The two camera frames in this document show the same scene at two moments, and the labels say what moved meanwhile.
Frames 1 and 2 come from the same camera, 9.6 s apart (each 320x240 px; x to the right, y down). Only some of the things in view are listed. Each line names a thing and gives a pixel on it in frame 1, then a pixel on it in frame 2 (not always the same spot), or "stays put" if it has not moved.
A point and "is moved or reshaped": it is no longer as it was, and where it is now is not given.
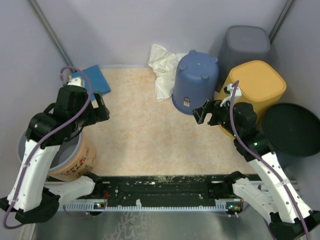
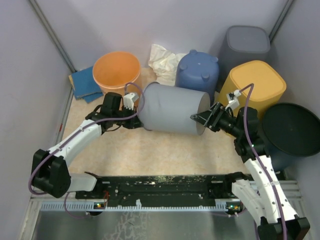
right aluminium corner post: x=281 y=21 stays put
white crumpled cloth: x=164 y=63 stays put
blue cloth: x=97 y=81 stays put
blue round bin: x=196 y=81 stays put
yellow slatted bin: x=262 y=85 stays put
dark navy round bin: x=292 y=131 stays put
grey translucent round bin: x=67 y=151 is moved or reshaped
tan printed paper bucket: x=83 y=163 to x=118 y=72
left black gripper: x=97 y=114 to x=134 y=122
